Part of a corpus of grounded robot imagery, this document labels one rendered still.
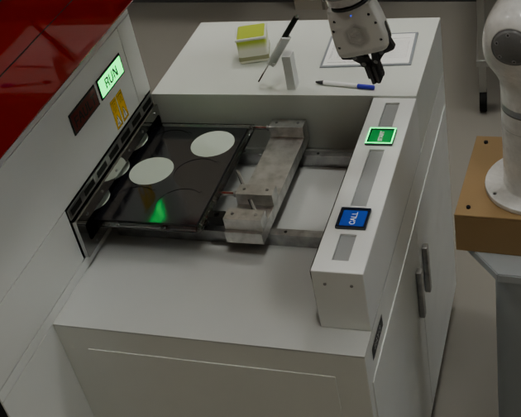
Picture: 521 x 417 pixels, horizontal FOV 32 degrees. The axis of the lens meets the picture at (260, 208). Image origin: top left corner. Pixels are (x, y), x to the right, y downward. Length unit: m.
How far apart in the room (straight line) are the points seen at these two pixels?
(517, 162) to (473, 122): 1.91
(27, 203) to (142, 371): 0.40
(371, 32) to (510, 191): 0.39
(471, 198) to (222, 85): 0.68
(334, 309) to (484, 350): 1.14
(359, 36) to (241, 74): 0.51
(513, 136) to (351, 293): 0.40
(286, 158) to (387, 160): 0.28
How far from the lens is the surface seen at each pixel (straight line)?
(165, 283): 1.83
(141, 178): 2.00
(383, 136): 1.85
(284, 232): 1.83
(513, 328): 1.96
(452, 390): 2.61
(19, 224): 1.72
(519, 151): 1.68
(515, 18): 1.47
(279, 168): 1.96
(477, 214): 1.72
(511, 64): 1.50
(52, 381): 1.87
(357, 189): 1.73
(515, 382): 2.08
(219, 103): 2.11
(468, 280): 2.91
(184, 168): 1.99
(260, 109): 2.08
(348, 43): 1.72
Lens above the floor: 2.00
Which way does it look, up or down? 37 degrees down
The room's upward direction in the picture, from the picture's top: 13 degrees counter-clockwise
